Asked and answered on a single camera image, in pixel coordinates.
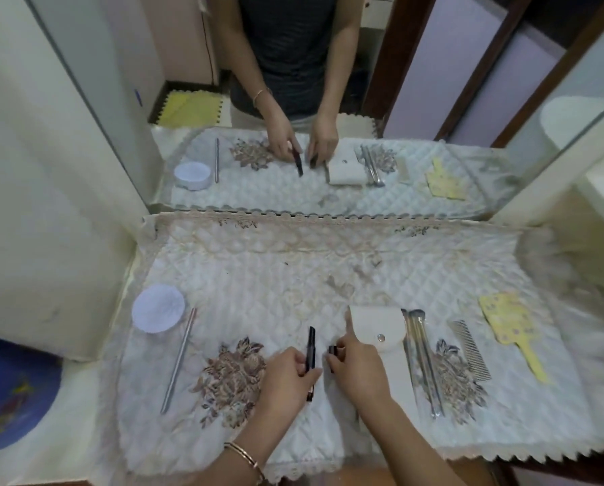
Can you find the person's left hand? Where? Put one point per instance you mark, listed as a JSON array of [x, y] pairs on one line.
[[281, 387]]

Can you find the person's right hand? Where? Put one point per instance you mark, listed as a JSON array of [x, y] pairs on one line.
[[360, 372]]

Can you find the person's right thumb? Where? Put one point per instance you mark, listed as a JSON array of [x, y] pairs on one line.
[[334, 364]]

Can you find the person's left thumb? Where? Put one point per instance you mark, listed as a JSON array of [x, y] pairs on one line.
[[309, 379]]

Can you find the black pen cap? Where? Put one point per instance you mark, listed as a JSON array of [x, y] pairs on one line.
[[332, 350]]

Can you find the black eyeliner pen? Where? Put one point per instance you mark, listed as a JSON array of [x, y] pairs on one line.
[[310, 346]]

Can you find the person's right forearm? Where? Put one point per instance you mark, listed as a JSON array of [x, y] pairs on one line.
[[406, 445]]

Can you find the person's left forearm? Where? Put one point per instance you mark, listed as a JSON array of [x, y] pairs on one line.
[[246, 450]]

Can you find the white snap pouch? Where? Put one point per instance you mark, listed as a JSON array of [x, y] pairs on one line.
[[380, 323]]

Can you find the silver makeup brush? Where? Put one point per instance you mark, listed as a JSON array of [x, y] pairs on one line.
[[428, 359], [417, 359]]

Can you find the clear plastic brush sleeve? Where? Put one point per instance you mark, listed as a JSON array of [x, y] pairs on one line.
[[423, 364]]

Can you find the gold bangle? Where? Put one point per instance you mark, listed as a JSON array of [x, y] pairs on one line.
[[246, 454]]

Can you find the white quilted table cloth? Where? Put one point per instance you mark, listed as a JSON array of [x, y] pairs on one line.
[[281, 278]]

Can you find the silver metal stick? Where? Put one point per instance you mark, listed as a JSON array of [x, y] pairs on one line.
[[179, 360]]

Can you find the metal comb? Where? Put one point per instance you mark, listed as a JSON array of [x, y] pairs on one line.
[[470, 351]]

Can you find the white round cotton pad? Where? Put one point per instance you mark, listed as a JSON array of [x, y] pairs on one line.
[[158, 308]]

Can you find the yellow patterned hand mirror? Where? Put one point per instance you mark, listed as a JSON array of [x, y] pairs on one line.
[[507, 318]]

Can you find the blue plastic tub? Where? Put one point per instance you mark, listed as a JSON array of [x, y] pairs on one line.
[[13, 389]]

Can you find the wall mirror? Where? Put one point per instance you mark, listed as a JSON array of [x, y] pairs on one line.
[[433, 96]]

